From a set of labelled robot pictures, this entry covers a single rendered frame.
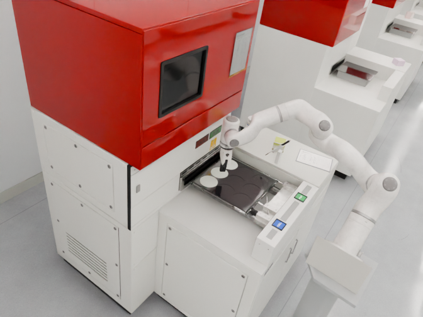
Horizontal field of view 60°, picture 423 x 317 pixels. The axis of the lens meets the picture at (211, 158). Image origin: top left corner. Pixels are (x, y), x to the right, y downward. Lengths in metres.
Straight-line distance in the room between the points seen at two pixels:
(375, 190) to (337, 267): 0.39
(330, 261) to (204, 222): 0.64
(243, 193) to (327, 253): 0.54
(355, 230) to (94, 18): 1.41
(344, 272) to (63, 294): 1.74
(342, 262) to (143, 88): 1.14
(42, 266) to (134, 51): 1.89
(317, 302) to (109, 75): 1.49
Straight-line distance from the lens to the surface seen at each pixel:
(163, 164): 1.78
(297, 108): 1.88
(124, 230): 1.91
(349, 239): 1.84
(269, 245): 1.72
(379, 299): 3.07
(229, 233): 1.90
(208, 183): 2.03
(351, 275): 1.83
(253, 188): 2.07
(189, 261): 2.05
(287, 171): 2.15
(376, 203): 1.86
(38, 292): 2.73
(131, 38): 1.32
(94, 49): 1.49
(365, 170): 1.93
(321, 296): 2.04
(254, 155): 2.21
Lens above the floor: 2.21
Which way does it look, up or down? 36 degrees down
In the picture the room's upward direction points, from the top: 9 degrees clockwise
